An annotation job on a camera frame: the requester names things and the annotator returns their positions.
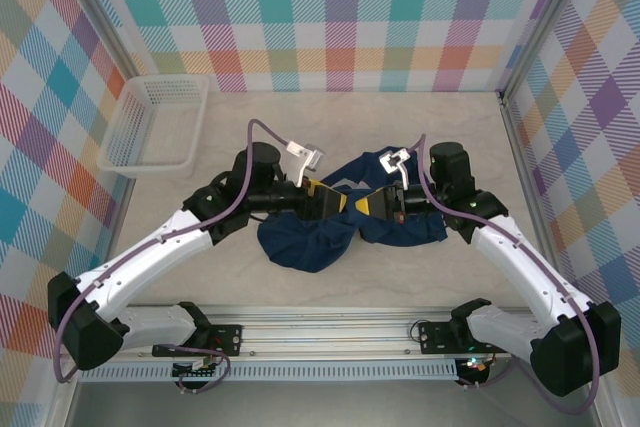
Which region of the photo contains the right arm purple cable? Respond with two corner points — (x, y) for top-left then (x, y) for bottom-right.
(408, 133), (605, 417)

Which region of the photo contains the white slotted cable duct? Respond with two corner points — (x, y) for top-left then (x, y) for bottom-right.
(79, 361), (460, 383)

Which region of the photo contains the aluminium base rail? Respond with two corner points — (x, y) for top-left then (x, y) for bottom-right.
(119, 302), (539, 362)

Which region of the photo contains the dark blue t-shirt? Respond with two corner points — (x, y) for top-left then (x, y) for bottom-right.
(255, 149), (449, 274)

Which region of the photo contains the circuit board with lit LEDs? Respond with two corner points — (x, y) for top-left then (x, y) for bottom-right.
(458, 355), (490, 379)

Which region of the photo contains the aluminium table side rail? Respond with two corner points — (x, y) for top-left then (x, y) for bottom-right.
(498, 91), (574, 316)

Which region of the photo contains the white plastic mesh basket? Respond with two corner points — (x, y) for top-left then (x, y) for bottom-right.
(97, 74), (211, 179)

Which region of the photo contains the aluminium frame post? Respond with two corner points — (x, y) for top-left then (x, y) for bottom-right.
(497, 0), (596, 98)
(53, 0), (151, 76)

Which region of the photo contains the black circuit board white connector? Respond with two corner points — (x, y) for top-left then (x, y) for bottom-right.
(171, 359), (220, 384)

